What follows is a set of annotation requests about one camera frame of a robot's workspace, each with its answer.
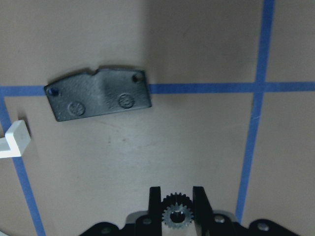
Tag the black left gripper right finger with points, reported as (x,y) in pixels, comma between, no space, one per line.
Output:
(203,213)

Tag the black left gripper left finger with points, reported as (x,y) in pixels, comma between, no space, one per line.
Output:
(155,211)

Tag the small black bearing gear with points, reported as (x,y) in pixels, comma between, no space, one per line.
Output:
(177,211)

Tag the black metal brake pad plate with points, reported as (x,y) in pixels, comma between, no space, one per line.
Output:
(108,90)

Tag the white curved plastic bracket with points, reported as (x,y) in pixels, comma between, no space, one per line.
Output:
(15,141)

